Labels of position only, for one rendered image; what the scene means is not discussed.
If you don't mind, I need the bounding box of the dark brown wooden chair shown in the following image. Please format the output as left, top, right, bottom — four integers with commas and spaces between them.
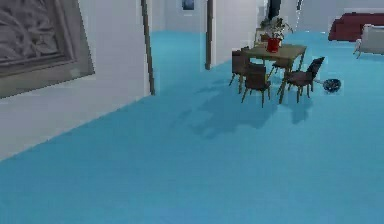
285, 56, 326, 104
268, 58, 293, 80
228, 49, 251, 95
241, 62, 272, 109

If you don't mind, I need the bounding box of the pale wooden chair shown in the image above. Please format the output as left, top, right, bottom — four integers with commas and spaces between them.
253, 27, 270, 48

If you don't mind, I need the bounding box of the house plant in red pot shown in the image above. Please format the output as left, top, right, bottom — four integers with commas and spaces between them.
259, 16, 294, 54

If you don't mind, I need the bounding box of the wooden dining table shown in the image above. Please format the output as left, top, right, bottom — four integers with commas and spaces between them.
243, 43, 308, 105

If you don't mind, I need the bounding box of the dark tall window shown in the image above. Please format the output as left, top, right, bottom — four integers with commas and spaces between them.
267, 0, 282, 21

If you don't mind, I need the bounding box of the dark blue round floor object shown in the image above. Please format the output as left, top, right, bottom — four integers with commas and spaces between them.
314, 78, 342, 94

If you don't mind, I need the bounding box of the dark red sofa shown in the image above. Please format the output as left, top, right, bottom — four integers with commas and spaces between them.
327, 12, 384, 43

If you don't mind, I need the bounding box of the white armchair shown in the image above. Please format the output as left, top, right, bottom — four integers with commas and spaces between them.
352, 23, 384, 60

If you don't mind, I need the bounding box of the grey framed wall picture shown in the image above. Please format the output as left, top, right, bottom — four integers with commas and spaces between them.
0, 0, 96, 100

